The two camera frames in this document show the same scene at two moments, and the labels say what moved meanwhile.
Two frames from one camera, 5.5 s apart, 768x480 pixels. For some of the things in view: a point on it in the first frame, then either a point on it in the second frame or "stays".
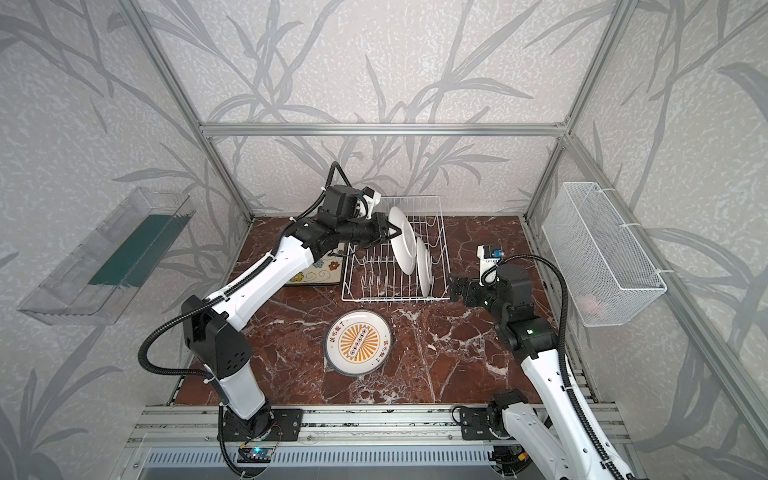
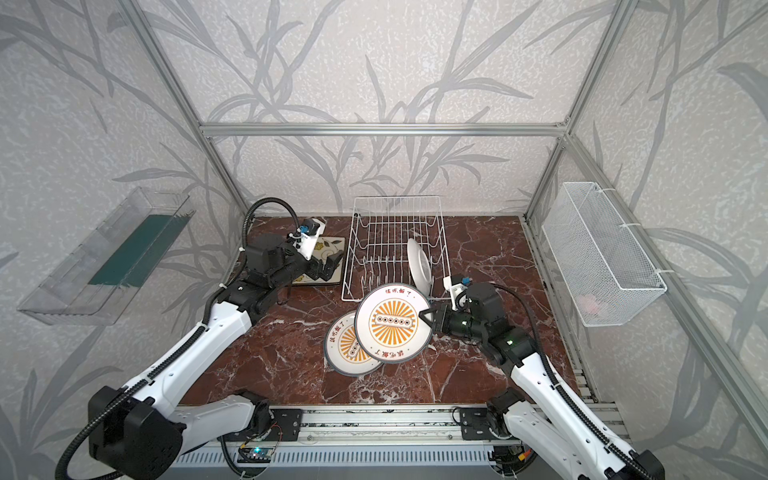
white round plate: [424, 266] stays
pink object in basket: [589, 305] stays
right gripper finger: [456, 292] → [438, 326]
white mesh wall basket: [605, 274] stays
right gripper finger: [455, 282] → [434, 314]
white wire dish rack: [411, 266] stays
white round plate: [404, 244] → [388, 325]
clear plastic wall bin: [91, 285] stays
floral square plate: [326, 271] stays
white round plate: [358, 343] stays
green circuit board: [254, 454] stays
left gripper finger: [398, 232] → [329, 267]
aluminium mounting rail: [331, 424] stays
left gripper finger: [391, 225] → [332, 260]
